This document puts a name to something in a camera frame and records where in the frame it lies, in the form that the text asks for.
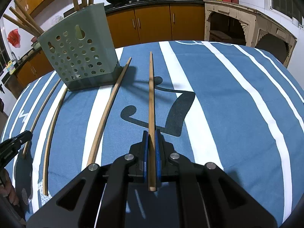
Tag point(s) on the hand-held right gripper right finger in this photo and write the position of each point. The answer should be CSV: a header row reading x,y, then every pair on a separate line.
x,y
158,152

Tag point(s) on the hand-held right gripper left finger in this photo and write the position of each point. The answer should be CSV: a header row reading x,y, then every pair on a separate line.
x,y
145,152

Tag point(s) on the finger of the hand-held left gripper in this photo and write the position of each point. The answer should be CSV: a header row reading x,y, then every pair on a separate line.
x,y
21,136

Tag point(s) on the green perforated utensil holder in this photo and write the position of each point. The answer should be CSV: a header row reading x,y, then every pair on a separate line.
x,y
78,59

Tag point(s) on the person's left hand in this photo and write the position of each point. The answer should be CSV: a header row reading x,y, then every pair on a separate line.
x,y
9,187

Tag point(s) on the yellow detergent bottle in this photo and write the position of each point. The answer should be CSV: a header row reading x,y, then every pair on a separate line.
x,y
10,67

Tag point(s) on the metal faucet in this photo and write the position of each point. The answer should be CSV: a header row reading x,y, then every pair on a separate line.
x,y
14,57

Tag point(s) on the green enamel pot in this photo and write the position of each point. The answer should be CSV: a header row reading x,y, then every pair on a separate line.
x,y
35,44

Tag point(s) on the red basin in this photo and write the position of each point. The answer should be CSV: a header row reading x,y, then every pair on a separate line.
x,y
34,38

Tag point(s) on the red plastic bag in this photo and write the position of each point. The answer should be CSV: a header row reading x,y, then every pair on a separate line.
x,y
13,38

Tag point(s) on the wooden base cabinets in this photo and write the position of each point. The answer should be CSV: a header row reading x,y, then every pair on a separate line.
x,y
154,21

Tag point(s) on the small wooden stool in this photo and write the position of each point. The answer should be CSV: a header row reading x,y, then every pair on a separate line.
x,y
220,36

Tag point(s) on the old white carved table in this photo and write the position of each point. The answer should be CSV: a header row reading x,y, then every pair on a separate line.
x,y
249,26

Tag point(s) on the white mug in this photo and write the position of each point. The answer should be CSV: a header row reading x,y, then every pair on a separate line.
x,y
295,21

